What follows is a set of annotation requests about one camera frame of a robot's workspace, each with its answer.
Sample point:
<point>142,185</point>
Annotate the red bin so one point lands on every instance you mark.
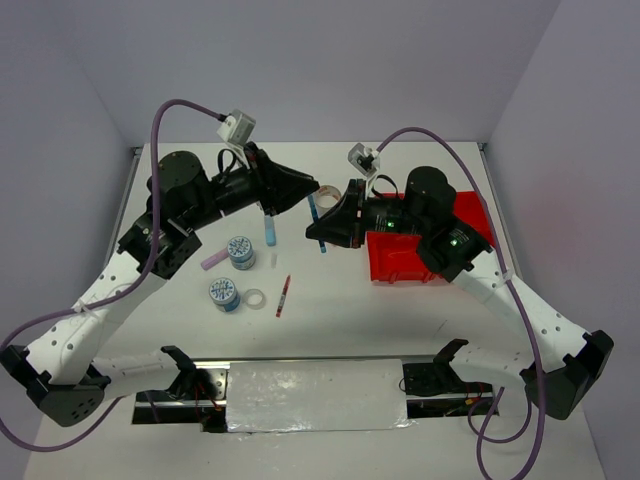
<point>469,209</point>
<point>393,258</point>

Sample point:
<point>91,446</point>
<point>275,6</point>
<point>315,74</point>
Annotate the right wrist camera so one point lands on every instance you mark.
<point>364,159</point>

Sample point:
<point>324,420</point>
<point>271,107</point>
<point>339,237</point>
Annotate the metal base rail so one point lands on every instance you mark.
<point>428,395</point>

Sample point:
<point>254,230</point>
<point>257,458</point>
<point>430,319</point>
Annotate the red gel pen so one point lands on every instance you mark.
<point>283,296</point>

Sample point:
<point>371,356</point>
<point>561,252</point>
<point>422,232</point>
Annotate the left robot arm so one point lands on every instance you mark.
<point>62,371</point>

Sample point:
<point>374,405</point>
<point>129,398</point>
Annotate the pink highlighter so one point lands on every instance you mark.
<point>214,260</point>

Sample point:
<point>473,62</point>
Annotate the blue slime jar far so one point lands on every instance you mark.
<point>241,253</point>

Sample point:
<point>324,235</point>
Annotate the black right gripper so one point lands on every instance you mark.
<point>339,223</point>

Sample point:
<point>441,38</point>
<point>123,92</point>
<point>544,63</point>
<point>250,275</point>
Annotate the red bin front left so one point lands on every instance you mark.
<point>393,258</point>

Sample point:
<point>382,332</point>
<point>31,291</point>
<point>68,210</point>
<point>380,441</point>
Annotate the small clear tape roll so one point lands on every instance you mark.
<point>254,299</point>

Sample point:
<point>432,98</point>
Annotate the blue slime jar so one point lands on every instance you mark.
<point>224,294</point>
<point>241,253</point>

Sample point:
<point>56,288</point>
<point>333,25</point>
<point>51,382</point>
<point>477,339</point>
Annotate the blue slime jar near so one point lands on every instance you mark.
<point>224,294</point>

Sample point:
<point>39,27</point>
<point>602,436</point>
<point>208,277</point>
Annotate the red bin back right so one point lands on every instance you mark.
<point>469,209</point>

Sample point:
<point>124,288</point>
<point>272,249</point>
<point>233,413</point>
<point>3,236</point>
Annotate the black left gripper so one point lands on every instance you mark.
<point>275,186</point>

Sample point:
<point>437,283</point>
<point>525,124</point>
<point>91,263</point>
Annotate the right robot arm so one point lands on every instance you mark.
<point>567,360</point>

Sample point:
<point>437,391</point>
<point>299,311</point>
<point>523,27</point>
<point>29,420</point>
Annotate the large grey tape roll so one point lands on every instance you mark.
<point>326,197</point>

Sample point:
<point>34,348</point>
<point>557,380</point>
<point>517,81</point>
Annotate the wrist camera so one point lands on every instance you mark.
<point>237,128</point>
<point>364,159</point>

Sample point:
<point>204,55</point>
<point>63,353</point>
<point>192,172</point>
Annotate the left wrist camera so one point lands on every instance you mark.
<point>237,128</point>

